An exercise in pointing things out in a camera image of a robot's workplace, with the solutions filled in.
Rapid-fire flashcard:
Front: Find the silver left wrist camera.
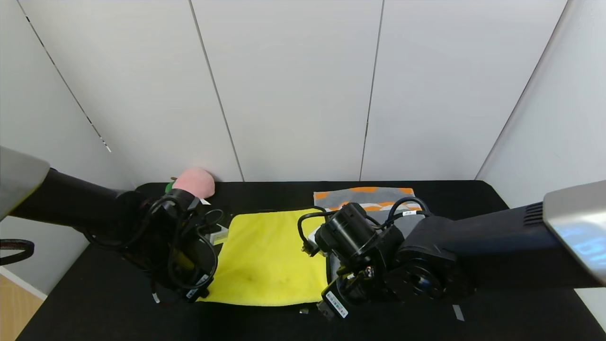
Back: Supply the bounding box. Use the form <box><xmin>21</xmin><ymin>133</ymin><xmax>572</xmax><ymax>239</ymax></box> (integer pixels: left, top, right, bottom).
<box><xmin>206</xmin><ymin>222</ymin><xmax>231</xmax><ymax>246</ymax></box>

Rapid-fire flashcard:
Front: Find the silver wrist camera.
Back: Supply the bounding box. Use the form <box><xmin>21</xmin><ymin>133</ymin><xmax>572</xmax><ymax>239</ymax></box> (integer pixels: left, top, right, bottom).
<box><xmin>307</xmin><ymin>226</ymin><xmax>332</xmax><ymax>257</ymax></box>
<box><xmin>206</xmin><ymin>222</ymin><xmax>231</xmax><ymax>246</ymax></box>

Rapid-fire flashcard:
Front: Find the black cable loop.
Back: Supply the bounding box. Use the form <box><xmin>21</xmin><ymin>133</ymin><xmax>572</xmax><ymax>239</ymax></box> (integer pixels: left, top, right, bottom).
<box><xmin>0</xmin><ymin>239</ymin><xmax>36</xmax><ymax>266</ymax></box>

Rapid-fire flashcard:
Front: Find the pink peach plush toy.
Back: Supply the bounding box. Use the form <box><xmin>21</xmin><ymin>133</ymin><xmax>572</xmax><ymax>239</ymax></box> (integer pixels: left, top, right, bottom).
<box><xmin>165</xmin><ymin>167</ymin><xmax>216</xmax><ymax>200</ymax></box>

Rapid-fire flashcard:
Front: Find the black left wrist camera cable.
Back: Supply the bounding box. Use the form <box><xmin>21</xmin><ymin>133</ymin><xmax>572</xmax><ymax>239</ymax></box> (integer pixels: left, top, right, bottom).
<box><xmin>166</xmin><ymin>196</ymin><xmax>227</xmax><ymax>291</ymax></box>

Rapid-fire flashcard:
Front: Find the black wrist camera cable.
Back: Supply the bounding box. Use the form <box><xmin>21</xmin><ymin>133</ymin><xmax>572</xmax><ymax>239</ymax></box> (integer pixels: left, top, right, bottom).
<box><xmin>166</xmin><ymin>196</ymin><xmax>227</xmax><ymax>291</ymax></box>
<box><xmin>297</xmin><ymin>210</ymin><xmax>335</xmax><ymax>258</ymax></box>

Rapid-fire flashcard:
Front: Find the black cable with white label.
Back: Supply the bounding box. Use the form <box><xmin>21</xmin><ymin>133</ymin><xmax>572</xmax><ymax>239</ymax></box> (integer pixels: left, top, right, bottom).
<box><xmin>374</xmin><ymin>196</ymin><xmax>432</xmax><ymax>228</ymax></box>

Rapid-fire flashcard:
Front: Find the grey towel with orange stripes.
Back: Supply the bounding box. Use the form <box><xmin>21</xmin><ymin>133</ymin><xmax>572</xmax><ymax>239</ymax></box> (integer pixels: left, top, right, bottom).
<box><xmin>313</xmin><ymin>186</ymin><xmax>424</xmax><ymax>285</ymax></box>

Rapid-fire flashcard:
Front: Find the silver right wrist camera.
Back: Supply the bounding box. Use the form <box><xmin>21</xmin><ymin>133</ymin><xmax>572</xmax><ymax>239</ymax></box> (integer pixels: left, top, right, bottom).
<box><xmin>307</xmin><ymin>226</ymin><xmax>332</xmax><ymax>257</ymax></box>

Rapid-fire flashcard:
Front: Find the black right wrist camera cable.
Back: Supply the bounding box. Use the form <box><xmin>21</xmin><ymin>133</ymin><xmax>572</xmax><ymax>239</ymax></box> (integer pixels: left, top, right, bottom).
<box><xmin>297</xmin><ymin>210</ymin><xmax>335</xmax><ymax>258</ymax></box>

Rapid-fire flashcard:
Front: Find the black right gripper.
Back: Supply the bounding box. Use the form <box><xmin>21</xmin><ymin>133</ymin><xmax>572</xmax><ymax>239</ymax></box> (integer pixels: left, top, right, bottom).
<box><xmin>316</xmin><ymin>276</ymin><xmax>359</xmax><ymax>321</ymax></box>

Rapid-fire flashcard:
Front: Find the yellow microfibre towel black trim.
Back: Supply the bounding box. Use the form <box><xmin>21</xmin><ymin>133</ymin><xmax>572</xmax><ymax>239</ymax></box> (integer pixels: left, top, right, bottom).
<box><xmin>198</xmin><ymin>207</ymin><xmax>331</xmax><ymax>307</ymax></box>

